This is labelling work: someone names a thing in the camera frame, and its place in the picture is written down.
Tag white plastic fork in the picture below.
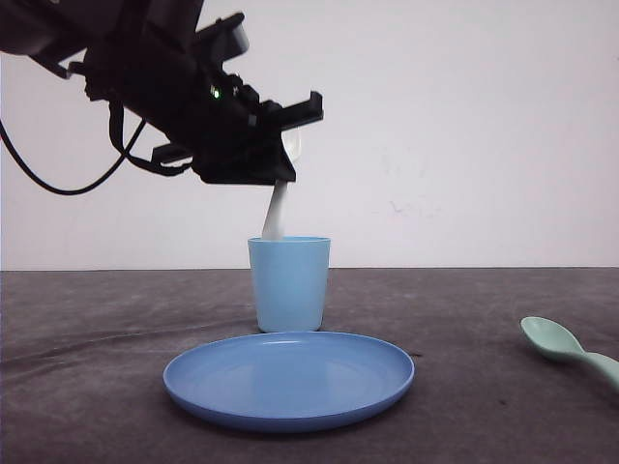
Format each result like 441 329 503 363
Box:
261 129 302 241

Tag light blue plastic cup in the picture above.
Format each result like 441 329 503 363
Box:
248 236 331 333

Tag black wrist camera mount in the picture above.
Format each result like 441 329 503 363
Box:
192 13 250 64

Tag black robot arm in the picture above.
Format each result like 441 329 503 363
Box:
1 1 323 186

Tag black cable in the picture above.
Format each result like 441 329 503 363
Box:
0 101 146 196

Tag mint green plastic spoon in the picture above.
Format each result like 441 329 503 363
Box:
519 316 618 391

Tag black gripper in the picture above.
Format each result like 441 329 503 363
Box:
69 28 323 186

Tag blue plastic plate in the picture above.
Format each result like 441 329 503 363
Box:
162 332 416 433

